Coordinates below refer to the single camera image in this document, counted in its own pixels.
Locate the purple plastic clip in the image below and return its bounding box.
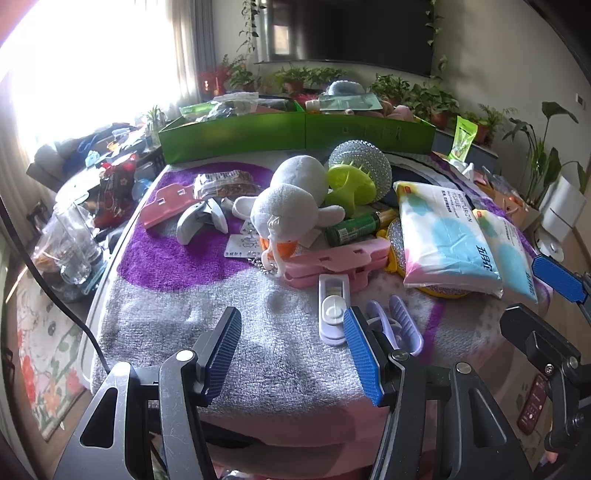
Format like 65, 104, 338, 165
366, 295, 424, 357

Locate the pink plastic clip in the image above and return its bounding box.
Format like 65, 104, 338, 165
283, 238, 391, 293
139, 183, 198, 229

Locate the white grey garlic press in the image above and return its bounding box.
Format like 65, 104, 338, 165
176, 198, 229, 246

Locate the white plush bunny toy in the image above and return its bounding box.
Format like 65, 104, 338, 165
232, 155, 346, 277

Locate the small tissue pack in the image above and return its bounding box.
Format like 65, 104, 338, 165
473, 209, 538, 307

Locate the large tissue pack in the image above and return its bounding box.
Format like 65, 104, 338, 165
394, 181, 502, 297

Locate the yellow scrubber sponge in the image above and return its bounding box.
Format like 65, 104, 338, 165
377, 215, 468, 300

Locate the purple grey rug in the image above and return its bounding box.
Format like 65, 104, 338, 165
92, 154, 509, 423

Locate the green standing pouch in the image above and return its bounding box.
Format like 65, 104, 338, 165
448, 116, 478, 163

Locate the glass jars cluster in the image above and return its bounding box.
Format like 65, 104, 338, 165
32, 202, 106, 303

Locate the green medicine bottle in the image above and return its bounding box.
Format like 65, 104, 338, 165
325, 209, 398, 247

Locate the right green storage box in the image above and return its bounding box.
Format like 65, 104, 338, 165
305, 113, 436, 154

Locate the green storage box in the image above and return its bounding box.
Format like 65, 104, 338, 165
305, 113, 436, 154
158, 97, 305, 165

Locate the red patterned bag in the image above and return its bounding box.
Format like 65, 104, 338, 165
94, 159, 136, 230

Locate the green scalp massage brush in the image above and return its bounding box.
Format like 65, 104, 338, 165
325, 164, 377, 217

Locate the silver steel wool scrubber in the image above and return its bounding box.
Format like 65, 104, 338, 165
328, 140, 393, 200

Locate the snack bag clear wrapper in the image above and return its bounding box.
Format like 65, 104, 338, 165
193, 170, 260, 200

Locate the grey green face mask pack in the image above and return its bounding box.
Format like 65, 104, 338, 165
318, 93, 383, 111

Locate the grey sofa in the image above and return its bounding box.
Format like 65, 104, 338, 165
26, 138, 85, 192

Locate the blue fluffy headband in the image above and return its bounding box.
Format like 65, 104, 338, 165
325, 80, 366, 96

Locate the left green storage box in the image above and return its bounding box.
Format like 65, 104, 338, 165
158, 97, 305, 165

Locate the black camera cable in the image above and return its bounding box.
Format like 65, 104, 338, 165
0, 197, 112, 375

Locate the black wall television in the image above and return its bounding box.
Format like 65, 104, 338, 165
256, 0, 434, 77

